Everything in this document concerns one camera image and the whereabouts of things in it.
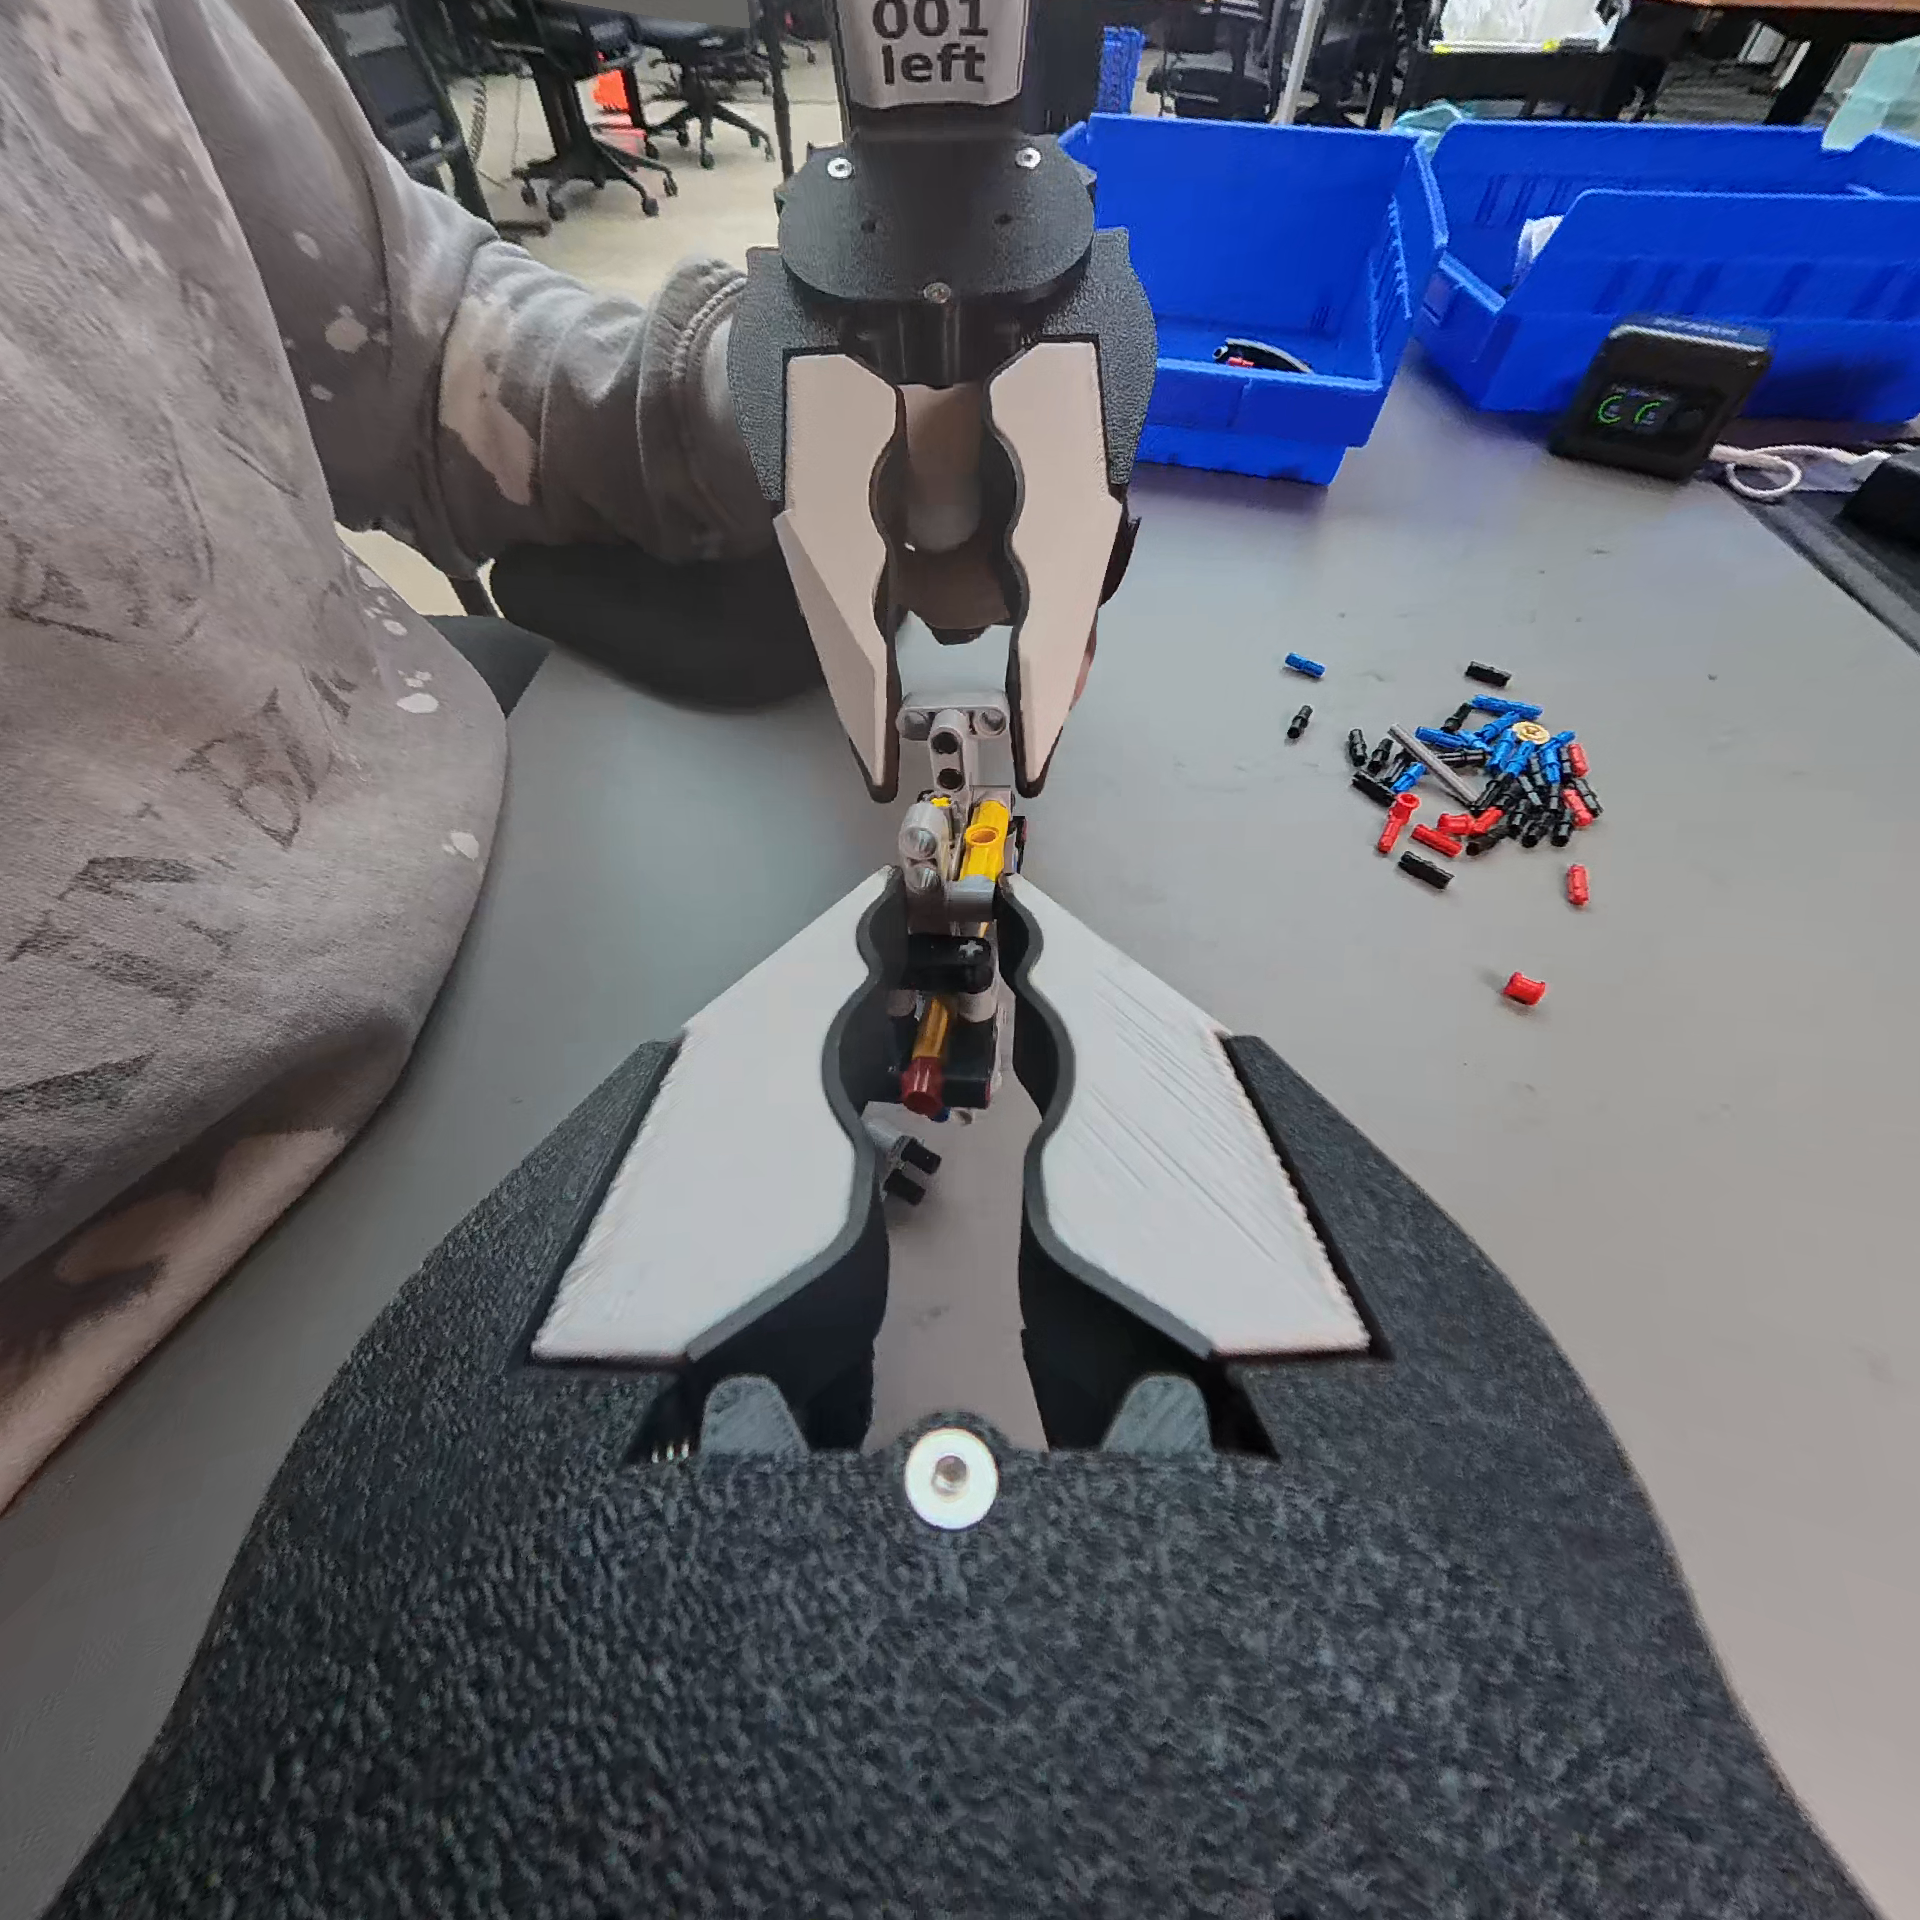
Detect person's left forearm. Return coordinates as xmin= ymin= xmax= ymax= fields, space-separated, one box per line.
xmin=428 ymin=240 xmax=782 ymax=578

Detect grey desk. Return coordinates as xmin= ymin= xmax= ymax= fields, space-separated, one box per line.
xmin=0 ymin=352 xmax=1920 ymax=1920

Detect black desk mat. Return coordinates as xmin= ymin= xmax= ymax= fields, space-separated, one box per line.
xmin=1740 ymin=440 xmax=1920 ymax=650

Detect black display device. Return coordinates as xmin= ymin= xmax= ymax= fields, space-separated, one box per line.
xmin=1546 ymin=318 xmax=1775 ymax=483

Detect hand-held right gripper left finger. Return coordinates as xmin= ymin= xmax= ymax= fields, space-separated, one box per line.
xmin=532 ymin=866 xmax=904 ymax=1367

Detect grey toy T beam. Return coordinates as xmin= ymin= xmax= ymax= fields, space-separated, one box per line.
xmin=896 ymin=698 xmax=1016 ymax=799

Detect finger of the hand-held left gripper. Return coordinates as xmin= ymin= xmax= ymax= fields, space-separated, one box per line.
xmin=983 ymin=333 xmax=1132 ymax=799
xmin=772 ymin=355 xmax=904 ymax=806

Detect yellow toy axle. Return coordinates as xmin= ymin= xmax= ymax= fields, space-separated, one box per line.
xmin=896 ymin=799 xmax=1009 ymax=1115

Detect pile of small toy pins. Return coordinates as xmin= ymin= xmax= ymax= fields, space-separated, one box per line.
xmin=1282 ymin=650 xmax=1606 ymax=909

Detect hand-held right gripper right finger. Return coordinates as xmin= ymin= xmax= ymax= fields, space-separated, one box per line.
xmin=998 ymin=874 xmax=1373 ymax=1363

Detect person's grey sweatshirt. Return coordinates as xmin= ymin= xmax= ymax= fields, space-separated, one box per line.
xmin=0 ymin=0 xmax=519 ymax=1509

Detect white plastic bag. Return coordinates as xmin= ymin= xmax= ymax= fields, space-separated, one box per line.
xmin=1437 ymin=0 xmax=1625 ymax=48

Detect grey toy brick assembly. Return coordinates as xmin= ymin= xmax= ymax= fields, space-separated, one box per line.
xmin=885 ymin=796 xmax=1038 ymax=1204

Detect black office chair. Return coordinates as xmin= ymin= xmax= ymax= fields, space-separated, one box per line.
xmin=644 ymin=0 xmax=782 ymax=168
xmin=496 ymin=0 xmax=680 ymax=224

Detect wooden workbench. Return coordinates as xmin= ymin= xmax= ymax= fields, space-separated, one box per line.
xmin=1394 ymin=0 xmax=1920 ymax=128

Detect small blue storage bin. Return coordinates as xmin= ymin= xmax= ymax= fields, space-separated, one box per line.
xmin=1056 ymin=111 xmax=1450 ymax=488

